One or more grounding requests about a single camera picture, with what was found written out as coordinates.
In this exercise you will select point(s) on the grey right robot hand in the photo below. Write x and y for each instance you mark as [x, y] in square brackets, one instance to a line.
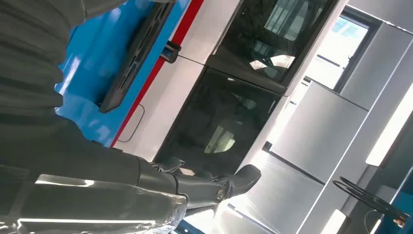
[80, 168]

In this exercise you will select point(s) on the blue metal shelf rack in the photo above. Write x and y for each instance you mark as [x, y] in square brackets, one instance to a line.
[87, 64]

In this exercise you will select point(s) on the dark vehicle window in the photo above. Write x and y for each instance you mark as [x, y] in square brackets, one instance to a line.
[219, 122]
[258, 32]

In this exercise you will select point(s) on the ceiling light strip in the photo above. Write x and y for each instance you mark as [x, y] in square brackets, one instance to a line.
[334, 223]
[390, 129]

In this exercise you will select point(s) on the bright building window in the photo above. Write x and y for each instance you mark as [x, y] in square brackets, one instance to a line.
[342, 48]

